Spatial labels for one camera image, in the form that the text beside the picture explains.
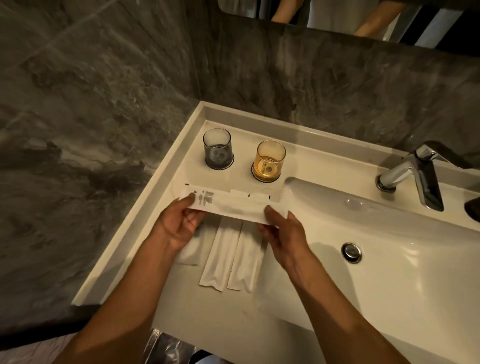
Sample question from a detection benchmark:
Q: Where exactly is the person's left hand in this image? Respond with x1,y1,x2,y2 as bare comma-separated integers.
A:
153,193,209,251

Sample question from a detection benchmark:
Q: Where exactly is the person's right hand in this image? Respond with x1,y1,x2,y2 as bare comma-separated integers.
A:
259,205,320,277

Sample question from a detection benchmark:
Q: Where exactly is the green razor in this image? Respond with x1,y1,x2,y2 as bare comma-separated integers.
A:
175,221,211,268

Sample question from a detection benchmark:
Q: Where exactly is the grey glass tumbler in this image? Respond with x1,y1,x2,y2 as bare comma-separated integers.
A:
202,127,234,170

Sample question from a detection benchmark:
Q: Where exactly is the amber glass tumbler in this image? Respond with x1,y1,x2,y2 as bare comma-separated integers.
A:
253,139,287,182

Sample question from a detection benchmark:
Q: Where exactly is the person's left forearm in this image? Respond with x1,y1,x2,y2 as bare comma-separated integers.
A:
56,232,188,364

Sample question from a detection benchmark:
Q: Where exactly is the white sink counter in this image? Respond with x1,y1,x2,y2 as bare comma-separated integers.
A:
71,100,480,364

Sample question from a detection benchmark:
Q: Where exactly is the white sink basin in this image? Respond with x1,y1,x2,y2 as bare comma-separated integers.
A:
262,176,480,364

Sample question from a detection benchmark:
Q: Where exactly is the chrome drain stopper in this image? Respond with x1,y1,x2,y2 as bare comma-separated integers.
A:
341,242,364,264

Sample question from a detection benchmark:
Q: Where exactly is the round white paper coaster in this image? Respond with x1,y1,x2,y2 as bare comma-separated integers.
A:
250,161,287,185
204,151,235,172

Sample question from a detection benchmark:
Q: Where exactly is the bin with clear plastic liner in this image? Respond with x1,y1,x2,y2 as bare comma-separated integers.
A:
142,328,198,364

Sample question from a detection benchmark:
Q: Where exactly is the chrome faucet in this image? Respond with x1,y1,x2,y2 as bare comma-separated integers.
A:
375,140,473,212

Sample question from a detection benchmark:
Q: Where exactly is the black pump bottle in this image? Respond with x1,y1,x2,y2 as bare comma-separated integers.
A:
464,197,480,223

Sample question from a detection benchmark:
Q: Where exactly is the wall mirror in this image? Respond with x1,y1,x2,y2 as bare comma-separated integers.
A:
217,0,480,57

